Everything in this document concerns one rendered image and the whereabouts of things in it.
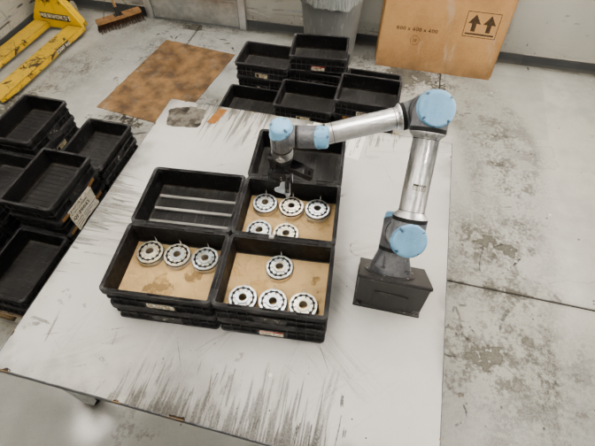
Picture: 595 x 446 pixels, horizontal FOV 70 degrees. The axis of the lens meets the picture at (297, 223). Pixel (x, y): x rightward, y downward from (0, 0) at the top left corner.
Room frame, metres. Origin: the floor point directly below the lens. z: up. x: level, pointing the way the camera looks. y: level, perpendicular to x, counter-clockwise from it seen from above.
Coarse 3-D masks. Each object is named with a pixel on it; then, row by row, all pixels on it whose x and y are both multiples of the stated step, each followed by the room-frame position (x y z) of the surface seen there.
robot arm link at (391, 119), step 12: (396, 108) 1.18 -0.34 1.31; (408, 108) 1.16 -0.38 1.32; (336, 120) 1.17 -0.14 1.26; (348, 120) 1.15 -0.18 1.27; (360, 120) 1.14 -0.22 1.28; (372, 120) 1.14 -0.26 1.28; (384, 120) 1.14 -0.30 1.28; (396, 120) 1.14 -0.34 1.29; (408, 120) 1.13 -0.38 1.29; (336, 132) 1.12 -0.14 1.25; (348, 132) 1.12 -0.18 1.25; (360, 132) 1.12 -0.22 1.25; (372, 132) 1.12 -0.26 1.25
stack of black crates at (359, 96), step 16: (352, 80) 2.43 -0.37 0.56; (368, 80) 2.40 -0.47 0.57; (384, 80) 2.38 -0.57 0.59; (336, 96) 2.20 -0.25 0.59; (352, 96) 2.34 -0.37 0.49; (368, 96) 2.34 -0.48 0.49; (384, 96) 2.34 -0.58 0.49; (336, 112) 2.17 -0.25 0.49; (352, 112) 2.15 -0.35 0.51; (368, 112) 2.12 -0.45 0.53
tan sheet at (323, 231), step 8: (280, 200) 1.16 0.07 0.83; (248, 208) 1.12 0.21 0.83; (304, 208) 1.12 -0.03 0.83; (248, 216) 1.08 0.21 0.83; (256, 216) 1.08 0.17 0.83; (272, 216) 1.08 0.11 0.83; (280, 216) 1.08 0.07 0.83; (304, 216) 1.08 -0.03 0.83; (328, 216) 1.08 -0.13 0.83; (248, 224) 1.04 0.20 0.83; (272, 224) 1.04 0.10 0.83; (280, 224) 1.04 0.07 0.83; (296, 224) 1.04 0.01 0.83; (304, 224) 1.04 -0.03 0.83; (312, 224) 1.04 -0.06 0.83; (320, 224) 1.03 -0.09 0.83; (328, 224) 1.03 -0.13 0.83; (304, 232) 0.99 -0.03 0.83; (312, 232) 0.99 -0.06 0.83; (320, 232) 0.99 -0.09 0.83; (328, 232) 0.99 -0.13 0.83; (328, 240) 0.96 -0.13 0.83
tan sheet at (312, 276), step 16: (240, 256) 0.88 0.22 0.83; (256, 256) 0.88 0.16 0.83; (240, 272) 0.81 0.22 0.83; (256, 272) 0.81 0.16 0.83; (304, 272) 0.81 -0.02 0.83; (320, 272) 0.81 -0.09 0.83; (256, 288) 0.74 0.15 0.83; (288, 288) 0.74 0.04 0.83; (320, 288) 0.74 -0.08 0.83; (288, 304) 0.67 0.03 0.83; (320, 304) 0.67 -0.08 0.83
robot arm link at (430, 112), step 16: (416, 96) 1.17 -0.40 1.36; (432, 96) 1.06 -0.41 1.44; (448, 96) 1.06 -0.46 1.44; (416, 112) 1.05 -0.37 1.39; (432, 112) 1.03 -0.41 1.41; (448, 112) 1.02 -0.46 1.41; (416, 128) 1.02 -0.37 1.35; (432, 128) 1.00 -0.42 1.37; (416, 144) 0.99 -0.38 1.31; (432, 144) 0.98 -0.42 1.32; (416, 160) 0.95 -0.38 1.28; (432, 160) 0.95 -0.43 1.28; (416, 176) 0.92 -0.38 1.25; (432, 176) 0.93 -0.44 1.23; (416, 192) 0.88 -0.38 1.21; (400, 208) 0.86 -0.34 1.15; (416, 208) 0.84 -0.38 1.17; (400, 224) 0.81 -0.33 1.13; (416, 224) 0.80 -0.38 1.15; (400, 240) 0.76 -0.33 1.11; (416, 240) 0.76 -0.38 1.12; (400, 256) 0.74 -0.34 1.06; (416, 256) 0.73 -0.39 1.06
